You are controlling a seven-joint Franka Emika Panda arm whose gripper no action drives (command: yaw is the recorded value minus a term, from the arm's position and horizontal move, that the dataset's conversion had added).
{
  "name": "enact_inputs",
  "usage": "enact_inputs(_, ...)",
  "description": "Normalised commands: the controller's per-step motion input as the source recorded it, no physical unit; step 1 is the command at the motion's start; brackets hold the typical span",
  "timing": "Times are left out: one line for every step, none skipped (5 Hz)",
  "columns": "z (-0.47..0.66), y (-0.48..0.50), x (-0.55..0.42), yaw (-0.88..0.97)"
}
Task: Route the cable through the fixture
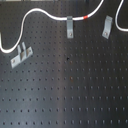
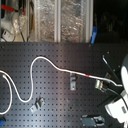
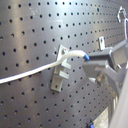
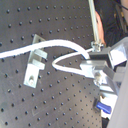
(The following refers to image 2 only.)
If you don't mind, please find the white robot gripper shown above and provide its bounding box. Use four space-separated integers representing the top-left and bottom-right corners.
95 80 128 117

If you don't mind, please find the cluttered tool tray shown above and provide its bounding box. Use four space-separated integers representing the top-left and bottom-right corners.
0 0 34 42

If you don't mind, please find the white cable with red band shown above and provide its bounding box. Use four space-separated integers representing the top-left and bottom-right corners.
0 56 100 115

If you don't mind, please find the clear plastic bin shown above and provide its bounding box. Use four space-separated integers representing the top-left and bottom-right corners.
34 0 55 42
61 0 89 43

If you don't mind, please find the grey cable clip centre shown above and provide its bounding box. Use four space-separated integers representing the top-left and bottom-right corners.
70 74 76 91

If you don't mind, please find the grey metal block bottom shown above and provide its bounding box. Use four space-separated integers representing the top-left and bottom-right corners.
81 115 105 127

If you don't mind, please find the small grey clip piece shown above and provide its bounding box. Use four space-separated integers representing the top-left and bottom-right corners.
30 106 36 112

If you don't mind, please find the blue object bottom left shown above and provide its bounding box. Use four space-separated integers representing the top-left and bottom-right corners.
0 117 6 126

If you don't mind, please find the clear plastic bin left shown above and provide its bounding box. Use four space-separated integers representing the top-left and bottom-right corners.
34 0 55 42

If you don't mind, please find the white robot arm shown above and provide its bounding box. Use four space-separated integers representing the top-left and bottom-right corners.
95 54 128 123

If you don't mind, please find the clear plastic bin right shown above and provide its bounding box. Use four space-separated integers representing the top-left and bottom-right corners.
61 0 89 43

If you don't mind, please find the blue clamp handle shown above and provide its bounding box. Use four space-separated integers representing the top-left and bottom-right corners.
90 26 98 44

